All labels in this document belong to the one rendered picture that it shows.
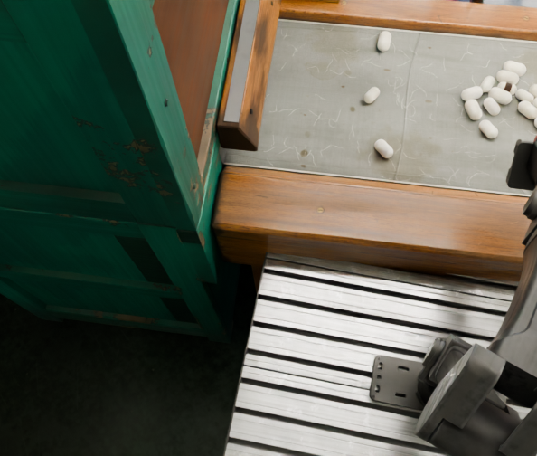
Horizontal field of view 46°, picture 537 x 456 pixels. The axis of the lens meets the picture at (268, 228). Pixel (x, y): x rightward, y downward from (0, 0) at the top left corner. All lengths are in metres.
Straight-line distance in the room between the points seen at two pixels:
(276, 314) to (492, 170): 0.42
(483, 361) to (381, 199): 0.46
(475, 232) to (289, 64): 0.43
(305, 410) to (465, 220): 0.38
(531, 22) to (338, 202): 0.48
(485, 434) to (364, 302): 0.45
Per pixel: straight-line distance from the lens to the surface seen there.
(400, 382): 1.00
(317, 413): 1.00
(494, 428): 0.63
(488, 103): 1.12
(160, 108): 0.64
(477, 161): 1.08
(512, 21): 1.22
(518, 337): 0.61
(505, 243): 1.01
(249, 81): 0.98
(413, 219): 0.99
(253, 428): 1.00
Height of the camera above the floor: 1.66
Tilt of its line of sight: 69 degrees down
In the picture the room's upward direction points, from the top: 5 degrees counter-clockwise
